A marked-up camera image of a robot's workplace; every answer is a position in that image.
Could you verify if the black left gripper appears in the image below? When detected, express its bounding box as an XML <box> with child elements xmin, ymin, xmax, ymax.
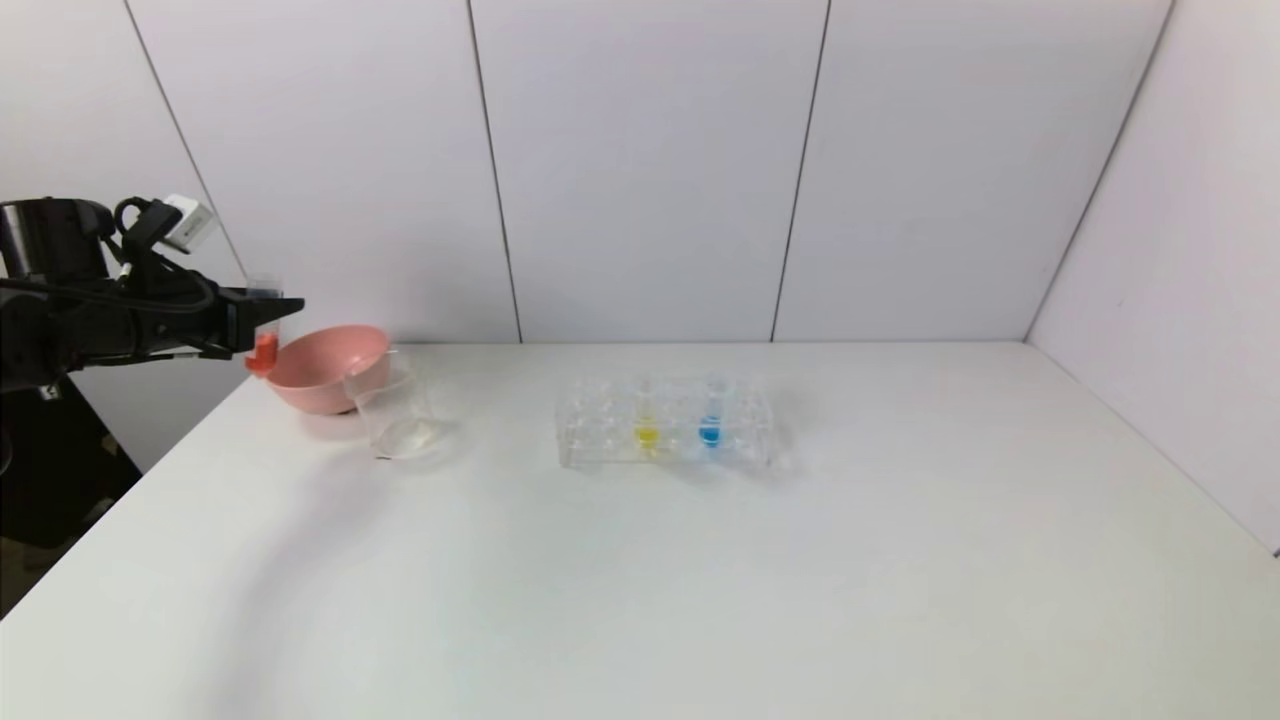
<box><xmin>134</xmin><ymin>285</ymin><xmax>306</xmax><ymax>362</ymax></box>

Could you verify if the test tube with red pigment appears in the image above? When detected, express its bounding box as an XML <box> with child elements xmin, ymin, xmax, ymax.
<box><xmin>245</xmin><ymin>277</ymin><xmax>287</xmax><ymax>379</ymax></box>

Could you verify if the clear glass beaker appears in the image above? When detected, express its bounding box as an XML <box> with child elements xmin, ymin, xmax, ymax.
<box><xmin>345</xmin><ymin>350</ymin><xmax>444</xmax><ymax>462</ymax></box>

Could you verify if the test tube with yellow pigment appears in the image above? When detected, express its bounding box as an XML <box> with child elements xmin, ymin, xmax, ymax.
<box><xmin>633</xmin><ymin>375</ymin><xmax>663</xmax><ymax>456</ymax></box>

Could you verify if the test tube with blue pigment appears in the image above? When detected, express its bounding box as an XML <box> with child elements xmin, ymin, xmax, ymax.
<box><xmin>697</xmin><ymin>373</ymin><xmax>725</xmax><ymax>450</ymax></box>

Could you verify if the clear acrylic test tube rack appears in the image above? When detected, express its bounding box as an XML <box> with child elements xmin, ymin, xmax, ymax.
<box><xmin>555</xmin><ymin>372</ymin><xmax>774</xmax><ymax>471</ymax></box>

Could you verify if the pink plastic bowl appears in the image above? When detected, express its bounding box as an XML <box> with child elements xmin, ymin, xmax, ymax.
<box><xmin>264</xmin><ymin>325</ymin><xmax>393</xmax><ymax>417</ymax></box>

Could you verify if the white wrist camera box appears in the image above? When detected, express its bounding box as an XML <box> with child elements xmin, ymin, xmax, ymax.
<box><xmin>160</xmin><ymin>194</ymin><xmax>220</xmax><ymax>254</ymax></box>

